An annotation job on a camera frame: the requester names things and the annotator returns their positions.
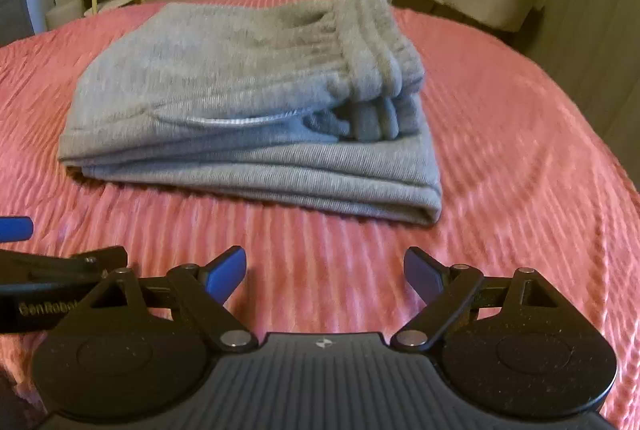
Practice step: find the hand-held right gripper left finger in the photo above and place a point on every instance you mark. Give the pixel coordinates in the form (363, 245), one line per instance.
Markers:
(225, 272)

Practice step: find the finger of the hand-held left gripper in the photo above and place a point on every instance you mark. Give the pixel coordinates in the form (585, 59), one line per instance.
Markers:
(60, 266)
(15, 229)

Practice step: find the grey curtain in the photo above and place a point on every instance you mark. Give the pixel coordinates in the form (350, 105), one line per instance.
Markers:
(590, 34)

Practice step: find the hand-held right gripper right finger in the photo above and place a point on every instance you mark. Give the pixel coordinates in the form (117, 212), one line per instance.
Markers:
(422, 272)

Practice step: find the beige stool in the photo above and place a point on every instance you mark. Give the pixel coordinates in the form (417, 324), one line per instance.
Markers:
(67, 7)

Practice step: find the grey pants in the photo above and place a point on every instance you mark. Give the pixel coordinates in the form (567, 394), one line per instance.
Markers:
(225, 84)

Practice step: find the pink ribbed blanket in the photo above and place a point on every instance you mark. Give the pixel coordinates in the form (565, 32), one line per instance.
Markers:
(500, 185)

